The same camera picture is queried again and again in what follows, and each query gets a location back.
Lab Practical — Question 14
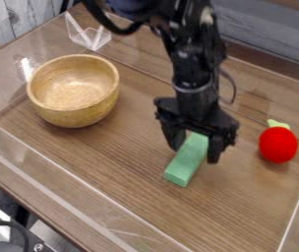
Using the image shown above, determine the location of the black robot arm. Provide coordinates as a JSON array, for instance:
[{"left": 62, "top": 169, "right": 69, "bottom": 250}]
[{"left": 82, "top": 0, "right": 239, "bottom": 163}]

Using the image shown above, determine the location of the black metal equipment base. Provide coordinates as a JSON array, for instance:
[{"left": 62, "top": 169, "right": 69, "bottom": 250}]
[{"left": 0, "top": 220, "right": 58, "bottom": 252}]

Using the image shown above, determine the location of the clear acrylic tray wall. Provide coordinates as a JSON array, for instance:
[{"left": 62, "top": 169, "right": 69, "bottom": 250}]
[{"left": 0, "top": 127, "right": 191, "bottom": 252}]

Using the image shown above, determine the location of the red plush strawberry toy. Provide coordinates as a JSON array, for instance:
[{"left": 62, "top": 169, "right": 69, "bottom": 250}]
[{"left": 259, "top": 119, "right": 299, "bottom": 164}]

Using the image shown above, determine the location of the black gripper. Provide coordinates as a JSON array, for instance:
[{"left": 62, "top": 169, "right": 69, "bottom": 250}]
[{"left": 153, "top": 82, "right": 239, "bottom": 163}]

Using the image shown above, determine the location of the black cable loop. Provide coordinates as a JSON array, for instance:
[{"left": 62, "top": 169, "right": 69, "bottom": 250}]
[{"left": 0, "top": 220, "right": 28, "bottom": 252}]

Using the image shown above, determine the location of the wooden bowl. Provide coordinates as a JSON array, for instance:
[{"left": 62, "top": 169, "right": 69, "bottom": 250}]
[{"left": 26, "top": 54, "right": 119, "bottom": 128}]

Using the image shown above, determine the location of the clear acrylic corner bracket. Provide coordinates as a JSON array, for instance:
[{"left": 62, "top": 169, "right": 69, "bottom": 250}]
[{"left": 64, "top": 12, "right": 112, "bottom": 51}]

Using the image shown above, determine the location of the green rectangular block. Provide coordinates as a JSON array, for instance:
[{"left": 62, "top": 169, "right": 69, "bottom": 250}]
[{"left": 164, "top": 133, "right": 208, "bottom": 187}]

